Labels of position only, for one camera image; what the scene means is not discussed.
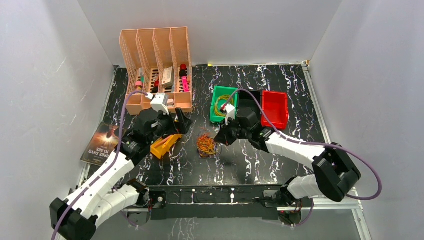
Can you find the dark illustrated book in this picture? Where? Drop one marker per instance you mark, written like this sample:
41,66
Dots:
102,143

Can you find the red black stamp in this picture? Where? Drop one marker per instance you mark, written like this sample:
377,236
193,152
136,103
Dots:
183,72

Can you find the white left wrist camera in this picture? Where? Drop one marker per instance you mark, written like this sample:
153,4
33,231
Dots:
158,102

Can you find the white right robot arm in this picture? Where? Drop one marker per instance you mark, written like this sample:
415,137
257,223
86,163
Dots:
334,173

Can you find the red plastic bin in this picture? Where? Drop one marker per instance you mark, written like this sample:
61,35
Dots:
275,106

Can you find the pink highlighter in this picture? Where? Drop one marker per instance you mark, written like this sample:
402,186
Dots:
185,84

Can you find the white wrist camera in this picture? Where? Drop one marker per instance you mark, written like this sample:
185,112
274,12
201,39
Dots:
158,102
230,112

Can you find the yellow plastic bin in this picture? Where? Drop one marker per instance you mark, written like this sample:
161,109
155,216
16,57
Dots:
163,145

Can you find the white box in organizer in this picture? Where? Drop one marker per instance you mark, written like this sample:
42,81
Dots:
168,77

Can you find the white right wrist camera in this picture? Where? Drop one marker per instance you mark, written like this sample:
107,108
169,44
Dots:
230,112

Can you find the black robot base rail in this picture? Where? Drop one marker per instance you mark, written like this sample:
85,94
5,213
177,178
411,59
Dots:
215,200

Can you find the peach desk file organizer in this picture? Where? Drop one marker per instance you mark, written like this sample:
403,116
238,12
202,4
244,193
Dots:
146,53

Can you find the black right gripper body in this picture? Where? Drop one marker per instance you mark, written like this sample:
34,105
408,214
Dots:
247,133

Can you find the green plastic bin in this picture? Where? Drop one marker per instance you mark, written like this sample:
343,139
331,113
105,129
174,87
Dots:
220,95

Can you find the black plastic bin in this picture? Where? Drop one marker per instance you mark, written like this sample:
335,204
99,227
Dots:
245,100

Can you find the white stapler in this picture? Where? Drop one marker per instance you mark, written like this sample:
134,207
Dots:
170,102

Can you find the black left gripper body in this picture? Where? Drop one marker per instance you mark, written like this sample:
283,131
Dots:
173,122

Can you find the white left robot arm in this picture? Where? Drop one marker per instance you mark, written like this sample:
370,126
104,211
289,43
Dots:
78,216

